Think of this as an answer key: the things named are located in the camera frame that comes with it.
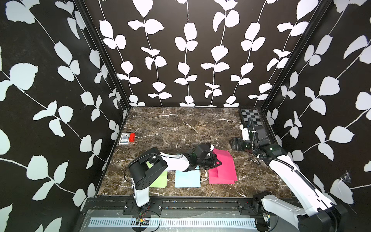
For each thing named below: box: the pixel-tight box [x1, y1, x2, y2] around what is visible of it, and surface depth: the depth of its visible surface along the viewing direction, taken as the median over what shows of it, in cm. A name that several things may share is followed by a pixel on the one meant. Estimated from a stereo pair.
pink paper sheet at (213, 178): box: [208, 167, 235, 185], surface depth 85 cm
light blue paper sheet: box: [174, 165, 201, 189], surface depth 85 cm
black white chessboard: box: [241, 108, 263, 127], surface depth 116 cm
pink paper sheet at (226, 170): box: [212, 148, 238, 182], surface depth 87 cm
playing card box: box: [118, 132, 136, 146], surface depth 100 cm
